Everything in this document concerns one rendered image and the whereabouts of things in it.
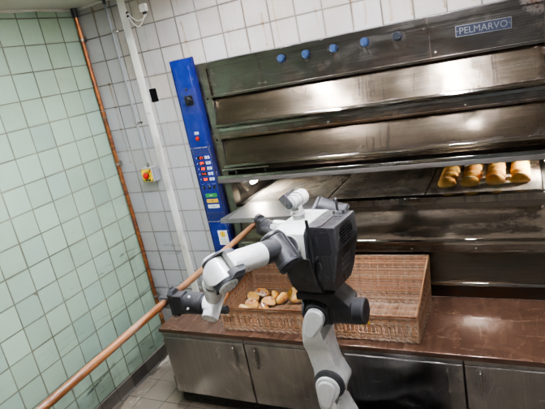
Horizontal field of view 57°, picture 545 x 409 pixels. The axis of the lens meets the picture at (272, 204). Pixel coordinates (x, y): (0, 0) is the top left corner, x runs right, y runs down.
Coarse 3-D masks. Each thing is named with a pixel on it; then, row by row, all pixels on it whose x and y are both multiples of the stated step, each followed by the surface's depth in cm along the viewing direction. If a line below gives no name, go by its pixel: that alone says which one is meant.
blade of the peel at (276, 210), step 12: (252, 204) 323; (264, 204) 317; (276, 204) 312; (312, 204) 297; (228, 216) 306; (240, 216) 304; (252, 216) 299; (264, 216) 295; (276, 216) 291; (288, 216) 278
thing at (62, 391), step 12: (252, 228) 274; (240, 240) 262; (192, 276) 223; (180, 288) 214; (156, 312) 199; (144, 324) 193; (120, 336) 183; (108, 348) 176; (96, 360) 171; (84, 372) 166; (72, 384) 161; (60, 396) 156; (36, 408) 150; (48, 408) 152
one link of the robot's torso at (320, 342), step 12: (312, 312) 212; (312, 324) 214; (312, 336) 216; (324, 336) 220; (312, 348) 222; (324, 348) 220; (336, 348) 226; (312, 360) 226; (324, 360) 223; (336, 360) 224; (324, 372) 223; (336, 372) 222; (348, 372) 228
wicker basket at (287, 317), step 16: (256, 272) 329; (272, 272) 324; (240, 288) 316; (256, 288) 330; (272, 288) 325; (288, 288) 320; (224, 304) 298; (288, 304) 311; (224, 320) 297; (240, 320) 292; (256, 320) 286; (272, 320) 282; (288, 320) 277
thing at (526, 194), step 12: (468, 192) 266; (480, 192) 263; (492, 192) 259; (504, 192) 256; (516, 192) 253; (528, 192) 249; (540, 192) 247; (240, 204) 329; (360, 204) 289; (372, 204) 286; (384, 204) 283; (396, 204) 280; (408, 204) 277
